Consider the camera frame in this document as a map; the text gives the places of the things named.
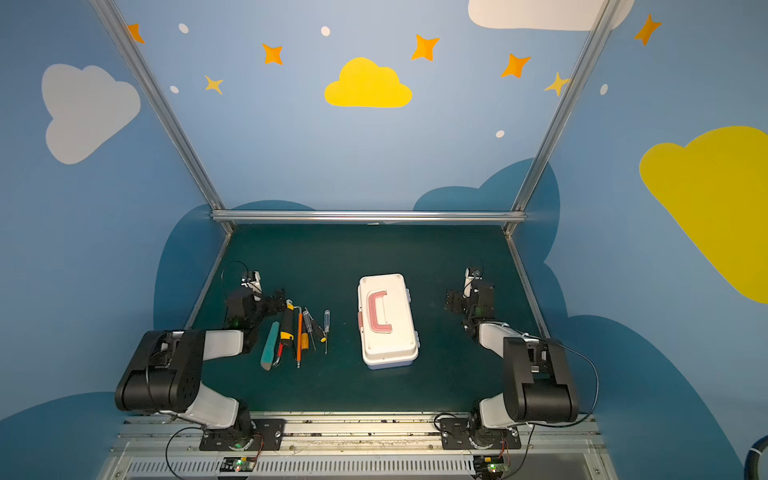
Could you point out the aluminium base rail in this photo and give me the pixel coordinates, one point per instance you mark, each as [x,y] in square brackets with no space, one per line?
[346,445]

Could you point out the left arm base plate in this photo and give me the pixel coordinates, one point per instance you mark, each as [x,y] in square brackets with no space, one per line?
[265,434]

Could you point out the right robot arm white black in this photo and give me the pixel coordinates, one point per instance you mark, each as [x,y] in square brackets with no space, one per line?
[537,384]

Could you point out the white purple tool box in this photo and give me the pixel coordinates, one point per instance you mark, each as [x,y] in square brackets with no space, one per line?
[385,323]

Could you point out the aluminium frame post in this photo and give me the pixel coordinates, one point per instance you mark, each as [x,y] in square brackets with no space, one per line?
[583,68]
[114,23]

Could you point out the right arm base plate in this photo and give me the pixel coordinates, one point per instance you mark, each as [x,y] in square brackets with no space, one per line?
[465,433]

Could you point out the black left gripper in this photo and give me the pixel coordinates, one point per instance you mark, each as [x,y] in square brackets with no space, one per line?
[264,305]

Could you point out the left aluminium frame post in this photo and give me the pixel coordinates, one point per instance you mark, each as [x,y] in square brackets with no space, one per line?
[114,23]

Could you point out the teal utility knife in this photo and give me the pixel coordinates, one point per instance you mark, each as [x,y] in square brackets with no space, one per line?
[269,353]

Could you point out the black yellow handle tool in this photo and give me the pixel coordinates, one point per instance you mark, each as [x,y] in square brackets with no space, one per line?
[287,324]

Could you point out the red handle pliers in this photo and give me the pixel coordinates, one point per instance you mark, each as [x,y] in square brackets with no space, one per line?
[278,354]

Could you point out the right controller board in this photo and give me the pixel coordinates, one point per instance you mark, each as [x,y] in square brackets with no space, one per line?
[489,468]

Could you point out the aluminium frame crossbar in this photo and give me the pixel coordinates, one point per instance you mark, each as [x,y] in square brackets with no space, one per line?
[291,216]

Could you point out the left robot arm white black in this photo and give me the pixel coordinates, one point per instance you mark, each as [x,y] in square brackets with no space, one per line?
[164,374]

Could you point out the right aluminium frame post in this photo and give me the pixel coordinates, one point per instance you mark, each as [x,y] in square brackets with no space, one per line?
[583,68]

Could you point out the black yellow screwdriver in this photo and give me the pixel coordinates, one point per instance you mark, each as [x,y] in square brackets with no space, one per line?
[313,328]

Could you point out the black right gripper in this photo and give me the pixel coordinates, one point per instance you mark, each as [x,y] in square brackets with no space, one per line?
[459,301]

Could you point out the controller board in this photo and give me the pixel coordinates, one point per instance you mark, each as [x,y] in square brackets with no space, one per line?
[238,465]
[489,468]

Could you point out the left controller board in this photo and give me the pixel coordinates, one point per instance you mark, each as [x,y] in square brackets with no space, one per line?
[238,465]

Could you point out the orange pencil tool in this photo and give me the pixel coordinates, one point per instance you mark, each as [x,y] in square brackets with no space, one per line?
[298,337]

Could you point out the amber handle screwdriver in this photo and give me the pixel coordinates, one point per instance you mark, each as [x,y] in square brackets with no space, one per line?
[305,337]

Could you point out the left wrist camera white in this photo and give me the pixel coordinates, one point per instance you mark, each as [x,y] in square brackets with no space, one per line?
[252,281]

